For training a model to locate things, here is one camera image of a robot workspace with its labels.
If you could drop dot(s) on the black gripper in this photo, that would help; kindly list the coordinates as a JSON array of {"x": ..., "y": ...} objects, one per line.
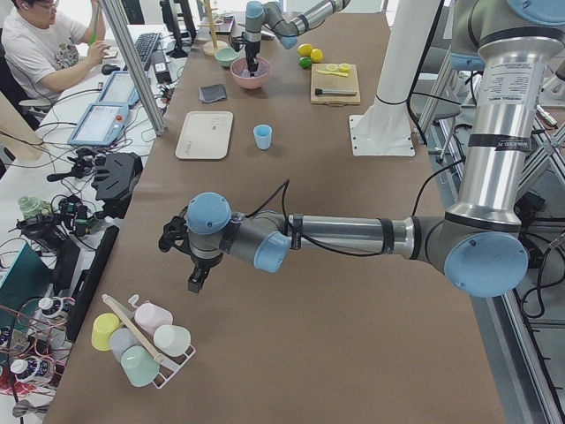
[
  {"x": 201, "y": 263},
  {"x": 252, "y": 51}
]

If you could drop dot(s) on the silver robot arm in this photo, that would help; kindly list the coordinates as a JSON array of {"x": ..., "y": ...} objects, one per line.
[
  {"x": 475, "y": 244},
  {"x": 270, "y": 15}
]

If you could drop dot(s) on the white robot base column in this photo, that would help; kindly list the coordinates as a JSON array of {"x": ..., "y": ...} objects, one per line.
[{"x": 384, "y": 129}]

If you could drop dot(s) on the pink bowl of ice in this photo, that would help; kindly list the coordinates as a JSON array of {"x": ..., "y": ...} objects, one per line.
[{"x": 250, "y": 80}]

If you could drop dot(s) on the wooden cup stand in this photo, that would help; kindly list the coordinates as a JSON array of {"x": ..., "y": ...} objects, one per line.
[{"x": 214, "y": 45}]

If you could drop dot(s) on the pink plastic cup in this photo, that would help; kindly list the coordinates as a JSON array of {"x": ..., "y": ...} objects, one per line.
[{"x": 150, "y": 317}]

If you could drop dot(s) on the light blue plastic cup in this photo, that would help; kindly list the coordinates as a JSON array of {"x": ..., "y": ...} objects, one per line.
[{"x": 263, "y": 136}]

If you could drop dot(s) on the white plastic cup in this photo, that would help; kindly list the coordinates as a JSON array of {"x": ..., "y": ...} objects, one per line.
[{"x": 172, "y": 339}]

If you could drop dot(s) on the grey plastic cup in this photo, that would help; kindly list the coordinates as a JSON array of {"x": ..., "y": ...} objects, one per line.
[{"x": 120, "y": 341}]

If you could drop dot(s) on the yellow plastic cup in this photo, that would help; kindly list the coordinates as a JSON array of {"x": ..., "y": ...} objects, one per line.
[{"x": 103, "y": 327}]

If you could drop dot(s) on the mint green plastic cup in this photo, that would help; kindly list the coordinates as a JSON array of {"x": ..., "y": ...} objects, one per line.
[{"x": 139, "y": 366}]

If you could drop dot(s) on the green ceramic bowl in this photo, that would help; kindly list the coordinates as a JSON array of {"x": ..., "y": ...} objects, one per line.
[{"x": 226, "y": 56}]

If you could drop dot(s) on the grey folded cloth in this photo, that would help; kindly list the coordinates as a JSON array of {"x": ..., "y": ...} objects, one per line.
[{"x": 212, "y": 93}]

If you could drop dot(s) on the green lime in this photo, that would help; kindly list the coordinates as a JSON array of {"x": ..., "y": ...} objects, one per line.
[{"x": 305, "y": 62}]

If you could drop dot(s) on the yellow lemon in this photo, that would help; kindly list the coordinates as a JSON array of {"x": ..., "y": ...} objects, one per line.
[
  {"x": 305, "y": 49},
  {"x": 316, "y": 55}
]

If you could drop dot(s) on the wooden cutting board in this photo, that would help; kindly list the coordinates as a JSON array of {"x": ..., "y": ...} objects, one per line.
[{"x": 327, "y": 76}]

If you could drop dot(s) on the cream serving tray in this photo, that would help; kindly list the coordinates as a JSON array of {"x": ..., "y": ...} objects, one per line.
[{"x": 205, "y": 135}]

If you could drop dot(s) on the black keyboard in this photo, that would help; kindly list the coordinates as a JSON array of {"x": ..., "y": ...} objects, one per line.
[{"x": 145, "y": 45}]

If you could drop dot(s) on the blue teach pendant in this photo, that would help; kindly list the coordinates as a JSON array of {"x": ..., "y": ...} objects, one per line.
[
  {"x": 101, "y": 124},
  {"x": 119, "y": 88}
]

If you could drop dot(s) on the seated person white shirt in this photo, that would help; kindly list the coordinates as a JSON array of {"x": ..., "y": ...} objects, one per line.
[{"x": 47, "y": 52}]

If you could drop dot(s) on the black handled knife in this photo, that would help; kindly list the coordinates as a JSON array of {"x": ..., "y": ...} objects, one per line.
[{"x": 334, "y": 92}]

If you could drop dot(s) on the white wire cup rack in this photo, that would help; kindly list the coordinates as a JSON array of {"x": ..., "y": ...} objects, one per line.
[{"x": 169, "y": 366}]

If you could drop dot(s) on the aluminium frame post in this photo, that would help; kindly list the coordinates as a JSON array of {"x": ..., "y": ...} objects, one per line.
[{"x": 117, "y": 21}]

